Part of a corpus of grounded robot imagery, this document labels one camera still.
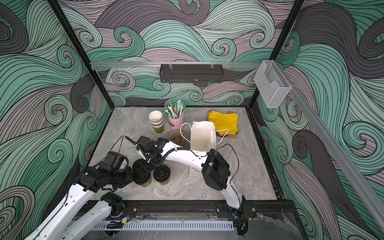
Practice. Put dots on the white paper takeout bag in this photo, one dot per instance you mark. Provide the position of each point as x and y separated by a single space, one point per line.
204 136

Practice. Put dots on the black wall-mounted tray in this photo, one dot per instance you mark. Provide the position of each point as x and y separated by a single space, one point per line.
191 74

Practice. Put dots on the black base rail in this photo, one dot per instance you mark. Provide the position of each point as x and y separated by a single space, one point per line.
215 208

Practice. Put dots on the clear acrylic wall holder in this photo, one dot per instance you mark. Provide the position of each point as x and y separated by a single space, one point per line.
272 83

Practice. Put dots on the aluminium rail right wall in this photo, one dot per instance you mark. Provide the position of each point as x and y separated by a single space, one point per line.
356 179

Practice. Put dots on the white slotted cable duct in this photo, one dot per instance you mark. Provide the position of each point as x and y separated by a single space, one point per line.
171 226

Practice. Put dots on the brown pulp cup carrier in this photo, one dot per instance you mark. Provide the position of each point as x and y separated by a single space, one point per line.
177 139

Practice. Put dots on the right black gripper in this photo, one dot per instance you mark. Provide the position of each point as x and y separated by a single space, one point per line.
147 168

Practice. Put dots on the pink cup holder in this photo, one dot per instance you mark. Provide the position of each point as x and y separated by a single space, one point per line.
175 124

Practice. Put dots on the stack of green paper cups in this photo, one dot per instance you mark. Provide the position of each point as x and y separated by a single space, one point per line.
157 121

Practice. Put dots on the aluminium rail wall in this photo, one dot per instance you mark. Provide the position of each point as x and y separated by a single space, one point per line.
138 64
356 179

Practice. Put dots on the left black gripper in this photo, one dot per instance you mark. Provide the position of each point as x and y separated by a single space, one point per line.
130 177

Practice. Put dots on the green paper coffee cup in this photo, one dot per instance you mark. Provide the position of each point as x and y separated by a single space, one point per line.
164 182

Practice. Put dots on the aluminium rail back wall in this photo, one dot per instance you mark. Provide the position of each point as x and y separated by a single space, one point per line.
138 64

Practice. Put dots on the stack of black cup lids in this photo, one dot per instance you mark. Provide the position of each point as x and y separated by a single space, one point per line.
139 166

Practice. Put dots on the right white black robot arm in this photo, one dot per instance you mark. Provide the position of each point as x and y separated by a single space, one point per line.
213 167

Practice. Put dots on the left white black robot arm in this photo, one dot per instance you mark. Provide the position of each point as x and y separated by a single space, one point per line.
57 225

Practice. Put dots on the yellow napkin stack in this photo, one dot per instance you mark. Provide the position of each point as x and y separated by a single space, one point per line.
225 124

